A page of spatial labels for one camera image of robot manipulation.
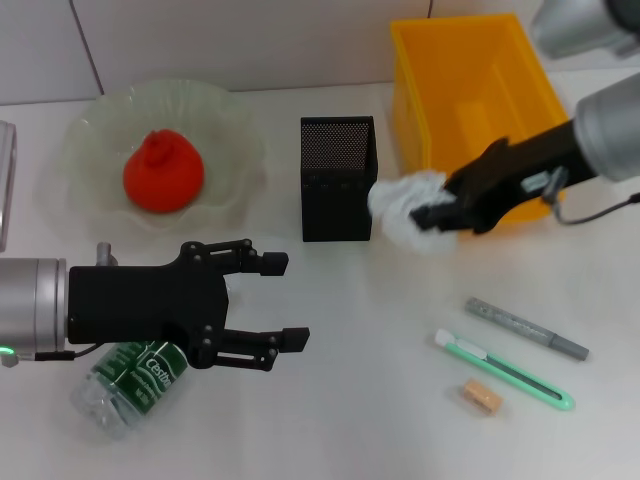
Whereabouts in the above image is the clear green-label water bottle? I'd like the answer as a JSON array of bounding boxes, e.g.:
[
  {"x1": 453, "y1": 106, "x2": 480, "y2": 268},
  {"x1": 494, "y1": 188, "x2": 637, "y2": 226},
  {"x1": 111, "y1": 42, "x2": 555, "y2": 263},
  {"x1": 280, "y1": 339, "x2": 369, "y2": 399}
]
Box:
[{"x1": 68, "y1": 273, "x2": 244, "y2": 442}]

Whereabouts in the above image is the yellow plastic bin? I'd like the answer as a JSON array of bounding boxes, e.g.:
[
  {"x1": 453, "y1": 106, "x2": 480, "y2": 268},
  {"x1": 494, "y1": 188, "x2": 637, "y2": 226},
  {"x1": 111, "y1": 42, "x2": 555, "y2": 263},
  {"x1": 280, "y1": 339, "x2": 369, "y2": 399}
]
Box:
[{"x1": 389, "y1": 13, "x2": 575, "y2": 224}]

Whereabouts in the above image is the small beige eraser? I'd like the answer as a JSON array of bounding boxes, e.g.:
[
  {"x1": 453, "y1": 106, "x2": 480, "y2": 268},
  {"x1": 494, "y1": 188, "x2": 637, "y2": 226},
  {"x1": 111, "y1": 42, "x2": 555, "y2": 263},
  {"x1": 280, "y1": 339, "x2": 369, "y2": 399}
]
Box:
[{"x1": 459, "y1": 378, "x2": 505, "y2": 416}]

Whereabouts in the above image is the pale green glass fruit plate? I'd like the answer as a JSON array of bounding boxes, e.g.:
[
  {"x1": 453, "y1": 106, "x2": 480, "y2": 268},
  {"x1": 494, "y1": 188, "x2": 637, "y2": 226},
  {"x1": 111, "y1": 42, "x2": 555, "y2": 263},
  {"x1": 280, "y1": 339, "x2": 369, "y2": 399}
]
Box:
[{"x1": 34, "y1": 77, "x2": 271, "y2": 236}]

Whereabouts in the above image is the grey marker pen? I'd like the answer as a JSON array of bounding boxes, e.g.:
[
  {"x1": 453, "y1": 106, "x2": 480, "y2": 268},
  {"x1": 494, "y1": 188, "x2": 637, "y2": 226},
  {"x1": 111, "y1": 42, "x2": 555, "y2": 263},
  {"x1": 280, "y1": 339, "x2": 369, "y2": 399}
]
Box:
[{"x1": 464, "y1": 296, "x2": 590, "y2": 362}]

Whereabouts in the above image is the red-orange toy orange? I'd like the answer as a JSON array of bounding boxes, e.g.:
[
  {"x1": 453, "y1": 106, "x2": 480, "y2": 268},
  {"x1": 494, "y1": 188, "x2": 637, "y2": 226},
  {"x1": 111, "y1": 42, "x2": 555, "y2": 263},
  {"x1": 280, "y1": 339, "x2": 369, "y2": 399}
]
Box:
[{"x1": 123, "y1": 128, "x2": 205, "y2": 215}]

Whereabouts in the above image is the black mesh pen holder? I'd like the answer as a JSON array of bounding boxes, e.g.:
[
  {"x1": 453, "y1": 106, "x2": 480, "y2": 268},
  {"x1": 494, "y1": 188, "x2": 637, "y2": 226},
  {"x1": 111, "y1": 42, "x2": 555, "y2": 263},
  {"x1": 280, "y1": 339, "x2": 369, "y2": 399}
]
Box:
[{"x1": 299, "y1": 115, "x2": 379, "y2": 244}]

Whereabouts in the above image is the white paper ball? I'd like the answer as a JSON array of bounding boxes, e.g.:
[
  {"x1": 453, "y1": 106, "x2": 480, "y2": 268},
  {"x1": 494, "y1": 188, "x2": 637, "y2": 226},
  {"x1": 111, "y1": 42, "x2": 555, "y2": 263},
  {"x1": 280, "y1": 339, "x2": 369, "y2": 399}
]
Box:
[{"x1": 367, "y1": 169, "x2": 459, "y2": 256}]

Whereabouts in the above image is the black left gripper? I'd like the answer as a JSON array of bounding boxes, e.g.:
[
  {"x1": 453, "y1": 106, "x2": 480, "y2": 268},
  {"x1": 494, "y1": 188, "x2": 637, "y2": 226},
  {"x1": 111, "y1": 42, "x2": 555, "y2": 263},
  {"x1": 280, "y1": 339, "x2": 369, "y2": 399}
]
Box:
[{"x1": 67, "y1": 238, "x2": 312, "y2": 375}]

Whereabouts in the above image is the left gripper cable with connector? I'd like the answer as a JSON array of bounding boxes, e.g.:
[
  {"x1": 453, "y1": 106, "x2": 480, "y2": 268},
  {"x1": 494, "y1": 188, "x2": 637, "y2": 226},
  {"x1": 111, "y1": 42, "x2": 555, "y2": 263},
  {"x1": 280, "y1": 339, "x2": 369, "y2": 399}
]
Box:
[{"x1": 0, "y1": 241, "x2": 120, "y2": 369}]

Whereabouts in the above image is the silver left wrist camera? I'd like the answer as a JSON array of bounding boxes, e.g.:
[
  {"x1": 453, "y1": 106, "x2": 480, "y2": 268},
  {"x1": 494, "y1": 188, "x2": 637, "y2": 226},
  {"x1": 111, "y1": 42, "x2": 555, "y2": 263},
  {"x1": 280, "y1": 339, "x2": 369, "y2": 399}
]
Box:
[{"x1": 0, "y1": 119, "x2": 19, "y2": 254}]

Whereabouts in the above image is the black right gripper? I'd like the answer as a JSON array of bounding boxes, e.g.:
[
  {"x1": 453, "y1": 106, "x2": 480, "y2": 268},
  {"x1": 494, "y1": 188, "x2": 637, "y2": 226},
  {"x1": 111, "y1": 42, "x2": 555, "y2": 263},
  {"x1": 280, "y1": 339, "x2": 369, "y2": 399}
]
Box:
[{"x1": 408, "y1": 118, "x2": 600, "y2": 236}]

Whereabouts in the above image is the mint green utility knife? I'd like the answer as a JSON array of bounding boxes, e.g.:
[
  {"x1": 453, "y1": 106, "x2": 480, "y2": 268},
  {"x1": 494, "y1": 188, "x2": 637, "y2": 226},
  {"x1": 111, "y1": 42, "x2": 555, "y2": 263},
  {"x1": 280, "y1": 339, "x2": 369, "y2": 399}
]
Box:
[{"x1": 433, "y1": 327, "x2": 576, "y2": 414}]

